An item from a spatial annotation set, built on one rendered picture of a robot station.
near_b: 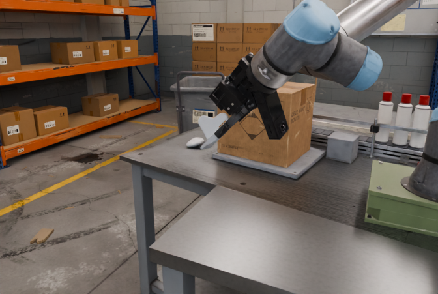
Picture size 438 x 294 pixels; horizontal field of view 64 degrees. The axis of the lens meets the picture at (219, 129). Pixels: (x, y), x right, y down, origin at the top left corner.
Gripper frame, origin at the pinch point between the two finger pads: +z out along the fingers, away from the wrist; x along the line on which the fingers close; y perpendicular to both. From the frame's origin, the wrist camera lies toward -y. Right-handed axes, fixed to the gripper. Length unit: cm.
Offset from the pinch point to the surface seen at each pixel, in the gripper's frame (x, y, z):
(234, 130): -40, -1, 37
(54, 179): -57, 82, 269
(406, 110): -81, -41, 3
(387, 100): -82, -34, 6
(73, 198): -46, 50, 233
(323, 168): -48, -34, 26
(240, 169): -30, -13, 39
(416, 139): -78, -52, 7
